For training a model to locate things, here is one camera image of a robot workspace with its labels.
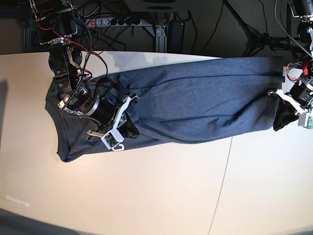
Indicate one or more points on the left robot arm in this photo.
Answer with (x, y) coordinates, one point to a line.
(301, 71)

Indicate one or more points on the grey box with speaker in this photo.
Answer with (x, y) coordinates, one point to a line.
(159, 5)

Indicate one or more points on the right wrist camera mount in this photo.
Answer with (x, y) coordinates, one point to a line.
(111, 134)

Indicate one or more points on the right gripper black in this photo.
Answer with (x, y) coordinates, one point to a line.
(103, 111)

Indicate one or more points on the black tripod stand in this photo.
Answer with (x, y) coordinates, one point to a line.
(256, 41)

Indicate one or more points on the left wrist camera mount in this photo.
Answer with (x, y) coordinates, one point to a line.
(305, 113)

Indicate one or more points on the white power strip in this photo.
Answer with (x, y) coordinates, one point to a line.
(114, 22)

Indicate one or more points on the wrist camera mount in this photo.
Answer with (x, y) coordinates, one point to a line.
(111, 134)
(305, 113)

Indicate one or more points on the black power adapter brick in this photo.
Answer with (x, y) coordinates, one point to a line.
(175, 36)

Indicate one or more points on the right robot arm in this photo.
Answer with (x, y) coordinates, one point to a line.
(57, 23)

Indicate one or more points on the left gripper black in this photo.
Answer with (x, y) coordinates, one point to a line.
(301, 93)

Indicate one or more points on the aluminium frame post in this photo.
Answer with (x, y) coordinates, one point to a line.
(157, 27)

